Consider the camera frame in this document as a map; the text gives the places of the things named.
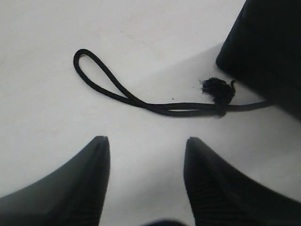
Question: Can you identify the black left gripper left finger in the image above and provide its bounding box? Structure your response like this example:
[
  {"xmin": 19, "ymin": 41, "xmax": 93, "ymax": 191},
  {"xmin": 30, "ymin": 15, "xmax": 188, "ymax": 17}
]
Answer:
[{"xmin": 0, "ymin": 136, "xmax": 111, "ymax": 226}]

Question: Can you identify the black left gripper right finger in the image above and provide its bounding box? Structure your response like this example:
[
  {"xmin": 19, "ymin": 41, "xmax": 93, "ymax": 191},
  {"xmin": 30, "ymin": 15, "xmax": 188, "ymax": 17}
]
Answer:
[{"xmin": 183, "ymin": 137, "xmax": 301, "ymax": 226}]

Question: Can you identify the black braided rope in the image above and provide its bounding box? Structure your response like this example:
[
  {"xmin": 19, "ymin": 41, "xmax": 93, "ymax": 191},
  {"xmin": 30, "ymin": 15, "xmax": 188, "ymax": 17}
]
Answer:
[{"xmin": 73, "ymin": 48, "xmax": 271, "ymax": 118}]

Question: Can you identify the black plastic carrying case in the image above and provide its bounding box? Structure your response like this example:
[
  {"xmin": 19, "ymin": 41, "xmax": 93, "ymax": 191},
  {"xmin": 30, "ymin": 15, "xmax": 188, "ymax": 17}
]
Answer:
[{"xmin": 216, "ymin": 0, "xmax": 301, "ymax": 119}]

